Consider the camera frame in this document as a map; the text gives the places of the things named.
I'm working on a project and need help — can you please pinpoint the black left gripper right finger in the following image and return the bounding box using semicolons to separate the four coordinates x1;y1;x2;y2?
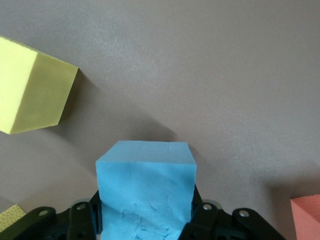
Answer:
177;186;223;240

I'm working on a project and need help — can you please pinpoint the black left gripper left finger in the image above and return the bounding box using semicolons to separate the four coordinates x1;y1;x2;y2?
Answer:
68;189;103;240

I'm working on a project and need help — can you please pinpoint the blue foam cube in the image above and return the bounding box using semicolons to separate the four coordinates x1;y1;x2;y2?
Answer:
95;140;197;240

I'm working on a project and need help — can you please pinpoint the yellow foam cube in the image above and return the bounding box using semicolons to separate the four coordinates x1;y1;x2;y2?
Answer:
0;203;28;232
0;36;80;135

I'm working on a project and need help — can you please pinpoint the orange foam cube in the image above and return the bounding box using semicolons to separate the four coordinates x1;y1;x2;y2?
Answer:
290;196;320;240

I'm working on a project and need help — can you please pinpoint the brown table mat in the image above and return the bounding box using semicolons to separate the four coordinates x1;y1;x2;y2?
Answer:
0;0;320;240

